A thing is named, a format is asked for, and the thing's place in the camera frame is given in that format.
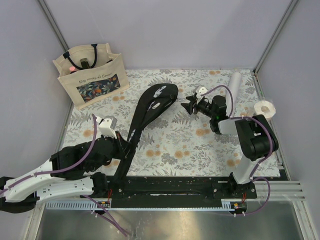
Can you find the aluminium frame post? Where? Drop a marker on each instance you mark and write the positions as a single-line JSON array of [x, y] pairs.
[[53, 24], [278, 30]]

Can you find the beige floral tote bag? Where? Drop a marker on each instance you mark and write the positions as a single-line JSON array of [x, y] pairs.
[[105, 78]]

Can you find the black Crossway racket bag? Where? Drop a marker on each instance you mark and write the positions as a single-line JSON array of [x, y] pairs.
[[152, 103]]

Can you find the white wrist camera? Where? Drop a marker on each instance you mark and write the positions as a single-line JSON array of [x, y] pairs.
[[200, 91], [107, 126]]

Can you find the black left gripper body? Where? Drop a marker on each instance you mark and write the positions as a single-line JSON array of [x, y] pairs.
[[119, 152]]

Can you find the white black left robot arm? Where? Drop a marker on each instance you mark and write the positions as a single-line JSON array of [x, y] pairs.
[[70, 172]]

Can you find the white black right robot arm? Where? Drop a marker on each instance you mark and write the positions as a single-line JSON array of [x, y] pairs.
[[256, 138]]

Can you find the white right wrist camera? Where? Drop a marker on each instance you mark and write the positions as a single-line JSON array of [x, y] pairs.
[[200, 91]]

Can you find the wrapped toilet paper roll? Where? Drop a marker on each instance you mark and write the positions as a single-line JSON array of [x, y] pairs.
[[265, 108]]

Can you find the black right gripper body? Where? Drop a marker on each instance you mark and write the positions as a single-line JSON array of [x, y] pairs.
[[204, 107]]

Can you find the floral patterned table mat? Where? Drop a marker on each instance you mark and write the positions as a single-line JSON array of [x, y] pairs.
[[176, 143]]

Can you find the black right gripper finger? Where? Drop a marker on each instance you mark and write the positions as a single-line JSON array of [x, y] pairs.
[[189, 107], [192, 98]]

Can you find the aluminium frame post left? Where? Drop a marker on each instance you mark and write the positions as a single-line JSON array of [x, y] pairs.
[[53, 24]]

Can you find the aluminium frame rail front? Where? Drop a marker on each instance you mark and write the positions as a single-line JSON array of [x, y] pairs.
[[214, 200]]

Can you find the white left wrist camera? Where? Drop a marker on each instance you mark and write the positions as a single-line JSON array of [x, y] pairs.
[[107, 126]]

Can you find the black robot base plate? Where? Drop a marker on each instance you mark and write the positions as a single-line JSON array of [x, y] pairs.
[[162, 190]]

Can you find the white shuttlecock tube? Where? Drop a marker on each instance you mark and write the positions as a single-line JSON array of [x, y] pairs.
[[234, 87]]

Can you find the pink capped bottle in tote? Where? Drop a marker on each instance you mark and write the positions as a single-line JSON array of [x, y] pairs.
[[72, 69]]

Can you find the dark bottle in tote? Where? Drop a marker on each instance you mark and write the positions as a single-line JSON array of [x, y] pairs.
[[84, 63]]

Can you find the aluminium frame post right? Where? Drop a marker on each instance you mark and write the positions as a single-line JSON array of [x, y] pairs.
[[278, 30]]

